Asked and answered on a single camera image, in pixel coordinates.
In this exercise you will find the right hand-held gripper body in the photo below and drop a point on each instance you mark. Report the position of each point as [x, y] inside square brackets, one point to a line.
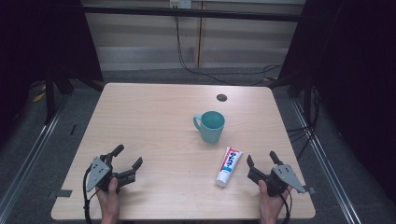
[275, 179]

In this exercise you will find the person's left hand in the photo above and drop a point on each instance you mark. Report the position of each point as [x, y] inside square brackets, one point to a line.
[108, 194]

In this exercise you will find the aluminium floor rail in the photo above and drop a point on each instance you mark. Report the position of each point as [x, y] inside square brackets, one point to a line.
[327, 168]
[26, 165]

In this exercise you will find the white toothpaste tube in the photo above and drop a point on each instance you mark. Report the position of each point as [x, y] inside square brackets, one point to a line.
[229, 166]

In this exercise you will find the black curtain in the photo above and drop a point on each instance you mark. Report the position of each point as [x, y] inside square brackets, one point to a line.
[40, 46]
[348, 62]

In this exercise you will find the black horizontal bar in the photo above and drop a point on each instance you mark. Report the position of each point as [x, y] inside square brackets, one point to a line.
[193, 13]

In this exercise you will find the teal mug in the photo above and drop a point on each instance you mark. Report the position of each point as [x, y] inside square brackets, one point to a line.
[210, 126]

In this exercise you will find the person's right hand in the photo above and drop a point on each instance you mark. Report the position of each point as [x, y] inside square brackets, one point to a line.
[270, 202]

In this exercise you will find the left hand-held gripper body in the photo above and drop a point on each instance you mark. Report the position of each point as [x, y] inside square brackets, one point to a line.
[101, 174]

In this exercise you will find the black metal stand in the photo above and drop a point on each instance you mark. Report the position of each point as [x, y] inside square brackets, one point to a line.
[49, 96]
[307, 102]

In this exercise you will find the grey tape strip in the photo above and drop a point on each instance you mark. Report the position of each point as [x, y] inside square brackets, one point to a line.
[63, 193]
[308, 189]

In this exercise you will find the wall power socket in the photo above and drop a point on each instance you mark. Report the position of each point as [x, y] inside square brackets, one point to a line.
[180, 3]

